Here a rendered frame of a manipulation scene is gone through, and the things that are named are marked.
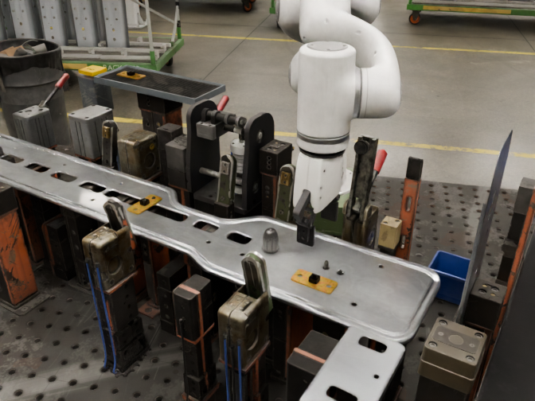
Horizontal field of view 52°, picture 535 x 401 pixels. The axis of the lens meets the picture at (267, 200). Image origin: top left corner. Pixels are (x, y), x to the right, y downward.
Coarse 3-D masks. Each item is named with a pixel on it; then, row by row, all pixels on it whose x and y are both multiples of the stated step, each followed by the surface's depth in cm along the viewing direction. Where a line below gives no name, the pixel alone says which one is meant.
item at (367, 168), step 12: (360, 144) 105; (372, 144) 107; (360, 156) 110; (372, 156) 107; (360, 168) 111; (372, 168) 109; (360, 180) 111; (360, 192) 112; (348, 204) 113; (348, 216) 114; (360, 216) 113
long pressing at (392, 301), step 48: (0, 144) 157; (48, 192) 133; (144, 192) 133; (192, 240) 115; (288, 240) 115; (336, 240) 114; (288, 288) 101; (336, 288) 101; (384, 288) 101; (432, 288) 102; (384, 336) 91
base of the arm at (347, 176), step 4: (344, 156) 170; (344, 160) 170; (344, 164) 171; (344, 168) 172; (344, 172) 173; (348, 172) 181; (352, 172) 181; (344, 176) 173; (348, 176) 179; (352, 176) 179; (344, 180) 174; (348, 180) 177; (344, 184) 174; (348, 184) 174; (344, 188) 172; (348, 188) 172; (340, 192) 171; (344, 192) 170; (348, 192) 172
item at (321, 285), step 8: (296, 272) 105; (304, 272) 105; (296, 280) 103; (304, 280) 103; (312, 280) 102; (320, 280) 103; (328, 280) 103; (312, 288) 101; (320, 288) 101; (328, 288) 101
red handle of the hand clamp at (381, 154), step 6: (378, 150) 118; (384, 150) 118; (378, 156) 117; (384, 156) 117; (378, 162) 117; (378, 168) 116; (372, 180) 115; (360, 198) 114; (354, 204) 114; (360, 204) 113; (354, 210) 113; (360, 210) 113
